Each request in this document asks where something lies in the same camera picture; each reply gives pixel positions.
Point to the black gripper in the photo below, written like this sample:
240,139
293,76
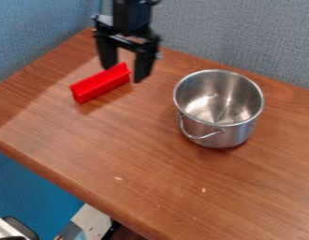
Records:
125,29

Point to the red plastic block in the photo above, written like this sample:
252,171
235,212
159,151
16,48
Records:
100,83

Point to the stainless steel pot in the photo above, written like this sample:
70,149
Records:
219,104

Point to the white grey object under table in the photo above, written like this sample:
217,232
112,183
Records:
88,225

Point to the black white object bottom left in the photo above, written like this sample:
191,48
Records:
15,230

